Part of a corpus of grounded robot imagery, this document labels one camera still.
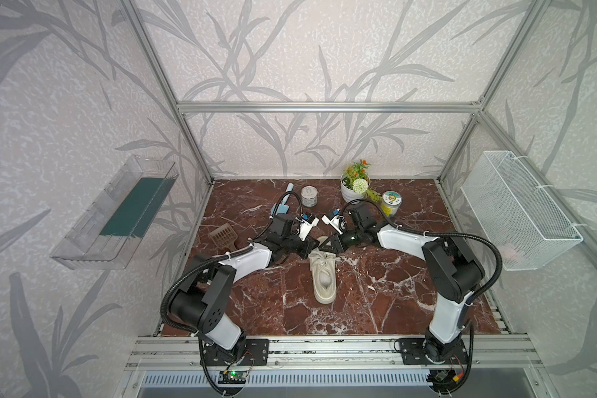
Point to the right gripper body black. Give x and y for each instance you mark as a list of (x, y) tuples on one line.
[(338, 241)]

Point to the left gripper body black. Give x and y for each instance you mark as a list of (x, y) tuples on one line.
[(303, 245)]

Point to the cream white sneaker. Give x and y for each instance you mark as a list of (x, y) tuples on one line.
[(325, 286)]

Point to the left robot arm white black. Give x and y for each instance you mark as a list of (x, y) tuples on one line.
[(197, 302)]

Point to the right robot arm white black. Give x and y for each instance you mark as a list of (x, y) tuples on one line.
[(454, 269)]

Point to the light blue plastic trowel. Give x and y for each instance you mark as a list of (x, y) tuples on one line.
[(281, 206)]

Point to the yellow sunflower seed can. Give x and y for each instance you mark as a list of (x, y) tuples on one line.
[(390, 203)]

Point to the white pot with flowers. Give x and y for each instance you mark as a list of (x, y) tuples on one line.
[(356, 183)]

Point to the small silver tin can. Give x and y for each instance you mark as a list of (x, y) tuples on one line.
[(309, 196)]

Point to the left green circuit board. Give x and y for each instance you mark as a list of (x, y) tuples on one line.
[(233, 377)]

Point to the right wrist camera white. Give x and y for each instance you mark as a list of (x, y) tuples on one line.
[(335, 220)]

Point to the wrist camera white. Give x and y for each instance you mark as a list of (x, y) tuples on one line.
[(335, 220), (307, 223)]

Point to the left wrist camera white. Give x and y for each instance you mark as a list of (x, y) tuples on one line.
[(307, 223)]

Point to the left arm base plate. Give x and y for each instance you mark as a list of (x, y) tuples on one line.
[(248, 352)]

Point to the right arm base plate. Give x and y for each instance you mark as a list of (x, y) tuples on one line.
[(430, 351)]

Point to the aluminium frame crossbar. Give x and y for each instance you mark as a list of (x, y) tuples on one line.
[(327, 107)]

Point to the white wire mesh basket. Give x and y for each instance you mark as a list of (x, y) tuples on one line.
[(517, 213)]

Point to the clear plastic wall shelf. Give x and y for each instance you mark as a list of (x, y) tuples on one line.
[(112, 228)]

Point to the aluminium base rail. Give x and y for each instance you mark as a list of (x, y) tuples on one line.
[(334, 352)]

